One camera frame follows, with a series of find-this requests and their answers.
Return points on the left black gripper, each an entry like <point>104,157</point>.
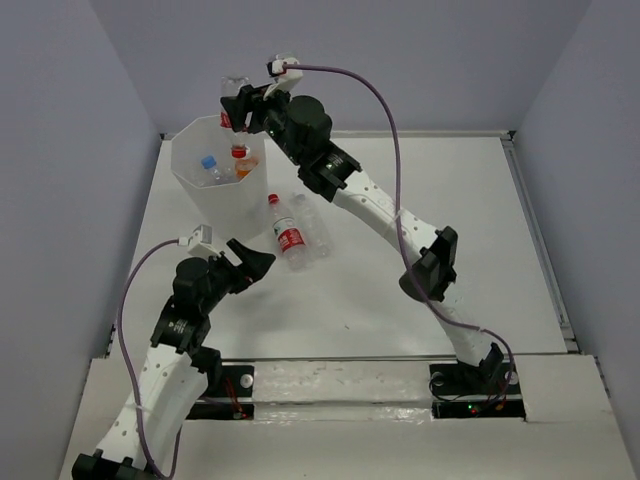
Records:
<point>254,265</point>

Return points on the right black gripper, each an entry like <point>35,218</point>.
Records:
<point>249,100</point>

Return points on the red cap red label bottle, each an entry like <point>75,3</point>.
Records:
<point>287,234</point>

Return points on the orange tea bottle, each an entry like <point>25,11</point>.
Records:
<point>244,166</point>

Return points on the clear unlabelled crushed bottle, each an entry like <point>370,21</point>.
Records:
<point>312,224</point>

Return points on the clear bottle blue cap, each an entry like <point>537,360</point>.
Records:
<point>212,170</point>

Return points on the crushed red cap cola bottle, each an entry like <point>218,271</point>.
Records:
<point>234,130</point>

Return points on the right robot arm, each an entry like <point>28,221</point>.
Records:
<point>301,128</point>

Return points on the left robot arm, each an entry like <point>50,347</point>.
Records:
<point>178,368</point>

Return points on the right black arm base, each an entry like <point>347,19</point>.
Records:
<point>457,397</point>

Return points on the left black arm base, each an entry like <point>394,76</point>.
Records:
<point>231,399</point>

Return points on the white octagonal plastic bin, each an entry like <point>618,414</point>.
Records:
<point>236,208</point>

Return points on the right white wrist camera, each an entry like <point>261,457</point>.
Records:
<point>282,68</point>

